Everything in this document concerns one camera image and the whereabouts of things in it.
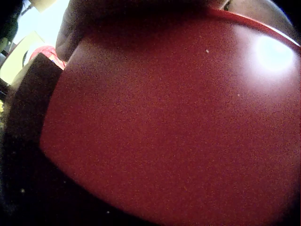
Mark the dark brown block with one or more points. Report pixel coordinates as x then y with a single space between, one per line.
30 98

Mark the red patterned cloth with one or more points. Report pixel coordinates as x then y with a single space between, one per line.
50 54

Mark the red plastic bowl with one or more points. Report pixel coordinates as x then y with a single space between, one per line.
169 122

